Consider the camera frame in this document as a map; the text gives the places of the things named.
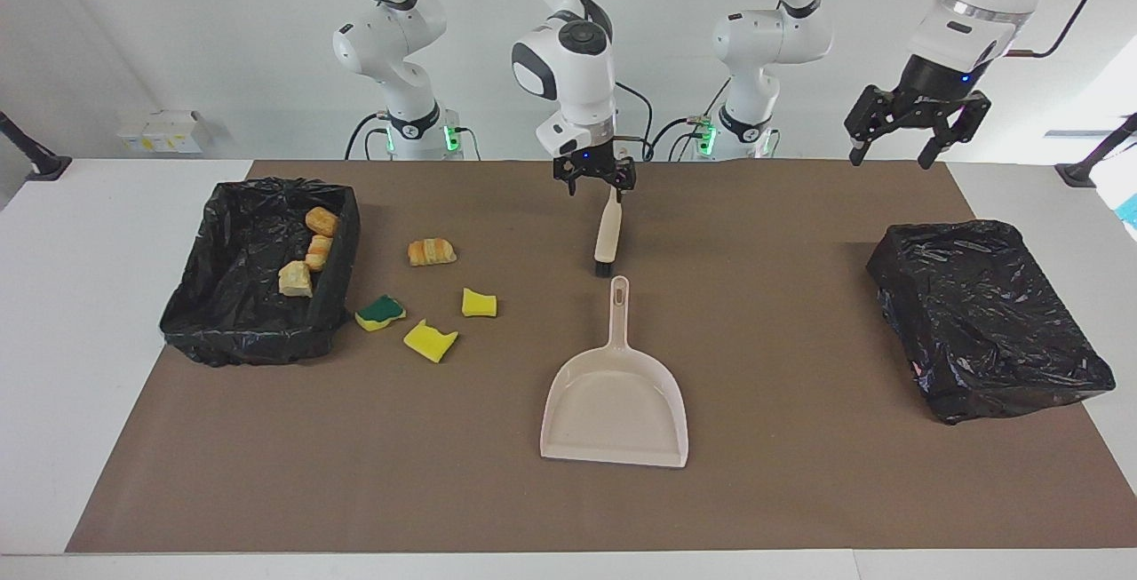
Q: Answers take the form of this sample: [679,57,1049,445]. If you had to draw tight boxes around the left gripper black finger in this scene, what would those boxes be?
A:
[918,91,991,171]
[844,85,900,167]

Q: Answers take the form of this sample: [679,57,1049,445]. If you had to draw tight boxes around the pale flaky pastry piece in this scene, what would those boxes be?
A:
[278,261,314,298]

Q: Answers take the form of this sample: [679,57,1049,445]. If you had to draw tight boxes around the beige plastic dustpan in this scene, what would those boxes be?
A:
[539,275,689,469]

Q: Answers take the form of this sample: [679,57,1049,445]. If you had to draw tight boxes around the green and yellow sponge piece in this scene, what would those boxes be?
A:
[354,294,407,333]

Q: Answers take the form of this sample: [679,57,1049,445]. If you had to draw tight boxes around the beige hand brush black bristles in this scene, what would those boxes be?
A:
[593,187,624,278]

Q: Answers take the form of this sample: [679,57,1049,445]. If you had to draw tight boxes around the striped croissant bread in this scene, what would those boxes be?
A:
[407,237,457,267]

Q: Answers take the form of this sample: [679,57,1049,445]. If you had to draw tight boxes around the black stand leg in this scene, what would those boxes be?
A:
[0,109,72,183]
[1055,112,1137,188]

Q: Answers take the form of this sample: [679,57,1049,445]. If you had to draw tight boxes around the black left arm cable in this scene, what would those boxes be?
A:
[1011,0,1129,60]

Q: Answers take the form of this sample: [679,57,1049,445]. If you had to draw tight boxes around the open bin with black bag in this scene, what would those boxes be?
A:
[159,177,362,368]

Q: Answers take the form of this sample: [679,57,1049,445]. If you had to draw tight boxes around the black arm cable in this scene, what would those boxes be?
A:
[1011,0,1129,60]
[391,0,655,162]

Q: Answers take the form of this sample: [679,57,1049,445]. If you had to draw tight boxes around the notched yellow sponge piece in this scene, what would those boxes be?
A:
[402,318,459,364]

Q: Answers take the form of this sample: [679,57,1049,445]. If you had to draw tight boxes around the black base cable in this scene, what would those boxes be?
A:
[345,112,392,160]
[646,115,716,161]

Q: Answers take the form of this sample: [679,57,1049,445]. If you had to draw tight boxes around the box wrapped in black bag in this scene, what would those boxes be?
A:
[866,219,1117,425]

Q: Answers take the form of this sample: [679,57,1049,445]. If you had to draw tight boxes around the white wall socket boxes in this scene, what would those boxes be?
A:
[115,109,211,155]

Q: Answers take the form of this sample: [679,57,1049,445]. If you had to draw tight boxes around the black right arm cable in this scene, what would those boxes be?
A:
[391,0,655,162]

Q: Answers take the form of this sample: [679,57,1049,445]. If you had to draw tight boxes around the brown table mat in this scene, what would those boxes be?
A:
[65,160,1137,554]

